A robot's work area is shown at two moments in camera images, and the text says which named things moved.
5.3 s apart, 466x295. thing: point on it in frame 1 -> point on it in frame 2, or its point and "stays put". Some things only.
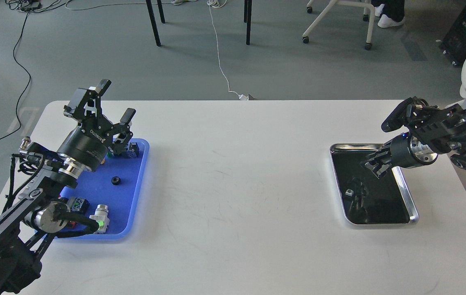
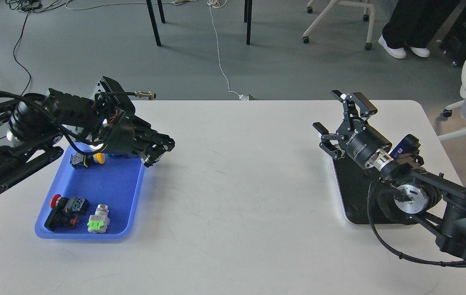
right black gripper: [406, 151] -> [362, 142]
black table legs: [247, 19] stays put
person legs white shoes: [392, 12] -> [413, 24]
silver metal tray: [365, 199] stays put
